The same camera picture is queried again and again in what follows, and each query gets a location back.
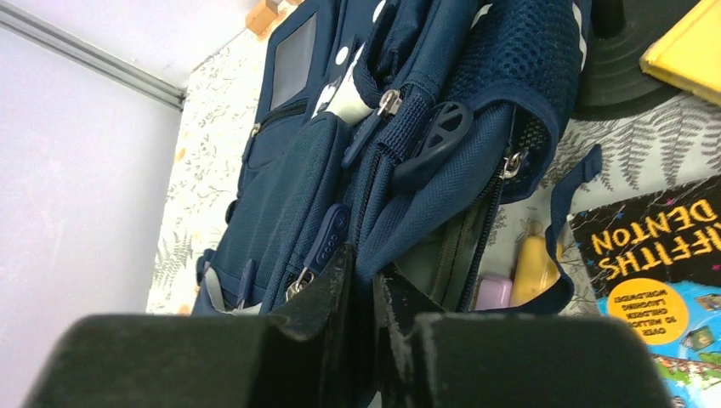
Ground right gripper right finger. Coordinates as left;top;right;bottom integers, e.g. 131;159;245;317
373;272;672;407

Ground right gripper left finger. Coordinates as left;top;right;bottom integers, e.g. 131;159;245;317
26;245;356;407

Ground navy blue student backpack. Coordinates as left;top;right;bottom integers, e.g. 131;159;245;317
191;1;592;315

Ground pink highlighter pen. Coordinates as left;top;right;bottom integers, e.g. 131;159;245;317
474;274;513;310

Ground treehouse story paperback book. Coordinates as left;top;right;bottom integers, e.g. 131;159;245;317
569;175;720;407

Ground black microphone stand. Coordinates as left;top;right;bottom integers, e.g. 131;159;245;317
573;0;697;121

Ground long tan wooden block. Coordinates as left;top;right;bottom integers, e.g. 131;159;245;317
245;0;279;36

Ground yellow book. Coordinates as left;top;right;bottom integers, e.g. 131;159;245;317
639;0;720;105

